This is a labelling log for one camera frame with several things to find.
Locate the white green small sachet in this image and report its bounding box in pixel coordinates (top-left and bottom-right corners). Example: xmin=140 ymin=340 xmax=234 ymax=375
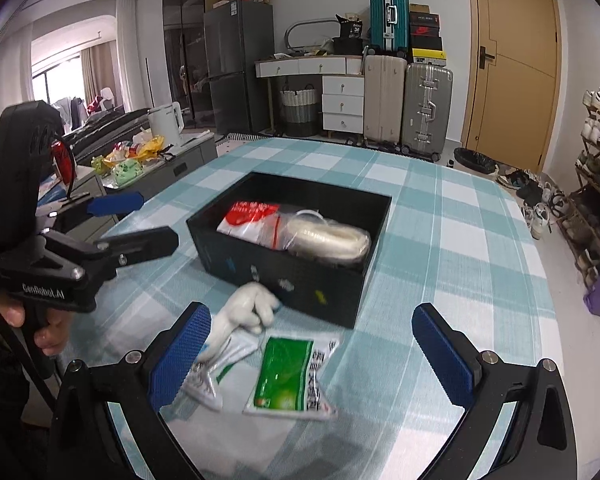
xmin=181 ymin=328 xmax=259 ymax=412

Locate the woven laundry basket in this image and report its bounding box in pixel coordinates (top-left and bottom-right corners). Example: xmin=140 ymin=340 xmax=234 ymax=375
xmin=279 ymin=84 xmax=318 ymax=138

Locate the grey refrigerator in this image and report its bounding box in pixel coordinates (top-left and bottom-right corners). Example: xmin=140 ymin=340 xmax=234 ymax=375
xmin=204 ymin=0 xmax=274 ymax=136

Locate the beige suitcase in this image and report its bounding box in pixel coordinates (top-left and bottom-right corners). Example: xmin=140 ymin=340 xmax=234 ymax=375
xmin=363 ymin=55 xmax=407 ymax=146

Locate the grey side cabinet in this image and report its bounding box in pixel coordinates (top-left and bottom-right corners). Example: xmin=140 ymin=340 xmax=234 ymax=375
xmin=102 ymin=130 xmax=218 ymax=200

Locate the red balloon glue packet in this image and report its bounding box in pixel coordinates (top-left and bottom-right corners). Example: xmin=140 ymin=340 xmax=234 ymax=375
xmin=216 ymin=200 xmax=282 ymax=249

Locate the silver suitcase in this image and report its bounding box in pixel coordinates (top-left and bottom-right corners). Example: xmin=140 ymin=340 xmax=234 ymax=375
xmin=401 ymin=63 xmax=453 ymax=162

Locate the black trash bin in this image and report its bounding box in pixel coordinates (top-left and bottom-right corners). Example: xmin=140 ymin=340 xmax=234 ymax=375
xmin=454 ymin=148 xmax=498 ymax=176

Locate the teal checkered tablecloth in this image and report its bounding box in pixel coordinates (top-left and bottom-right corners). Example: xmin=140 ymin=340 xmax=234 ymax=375
xmin=64 ymin=139 xmax=562 ymax=479

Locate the white plush toy blue bow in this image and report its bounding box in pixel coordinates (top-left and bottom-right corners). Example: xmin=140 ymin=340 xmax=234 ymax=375
xmin=197 ymin=282 xmax=280 ymax=362

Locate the wooden shoe rack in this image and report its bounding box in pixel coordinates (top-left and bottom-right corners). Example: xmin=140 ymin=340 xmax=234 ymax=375
xmin=559 ymin=87 xmax=600 ymax=290

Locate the black paper bag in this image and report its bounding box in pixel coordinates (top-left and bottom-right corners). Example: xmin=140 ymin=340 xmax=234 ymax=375
xmin=332 ymin=13 xmax=363 ymax=55

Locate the green snack bag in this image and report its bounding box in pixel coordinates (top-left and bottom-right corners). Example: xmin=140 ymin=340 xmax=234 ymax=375
xmin=112 ymin=158 xmax=143 ymax=188

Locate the person's left hand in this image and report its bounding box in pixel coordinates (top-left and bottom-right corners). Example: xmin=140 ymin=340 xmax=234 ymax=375
xmin=0 ymin=294 xmax=72 ymax=357

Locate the wooden door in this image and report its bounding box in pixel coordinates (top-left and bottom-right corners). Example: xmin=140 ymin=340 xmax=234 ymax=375
xmin=462 ymin=0 xmax=562 ymax=172

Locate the teal suitcase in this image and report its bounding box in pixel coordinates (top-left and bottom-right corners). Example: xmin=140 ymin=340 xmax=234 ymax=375
xmin=370 ymin=0 xmax=411 ymax=58

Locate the white drawer desk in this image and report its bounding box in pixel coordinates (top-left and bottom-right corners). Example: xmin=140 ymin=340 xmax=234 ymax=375
xmin=256 ymin=54 xmax=364 ymax=136

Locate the white electric kettle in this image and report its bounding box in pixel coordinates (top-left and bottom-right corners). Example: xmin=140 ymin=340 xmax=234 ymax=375
xmin=148 ymin=102 xmax=184 ymax=148

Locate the yellow snack bag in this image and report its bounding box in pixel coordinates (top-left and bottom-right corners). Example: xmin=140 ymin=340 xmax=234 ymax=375
xmin=128 ymin=136 xmax=164 ymax=164

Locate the stack of shoe boxes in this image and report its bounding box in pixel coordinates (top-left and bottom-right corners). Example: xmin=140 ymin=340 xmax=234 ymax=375
xmin=408 ymin=3 xmax=448 ymax=67

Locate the white rope bundle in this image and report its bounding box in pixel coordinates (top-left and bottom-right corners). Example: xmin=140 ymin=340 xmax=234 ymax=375
xmin=281 ymin=209 xmax=373 ymax=267

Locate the black cardboard box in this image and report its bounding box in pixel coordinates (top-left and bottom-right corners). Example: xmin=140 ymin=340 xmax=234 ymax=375
xmin=187 ymin=172 xmax=391 ymax=328

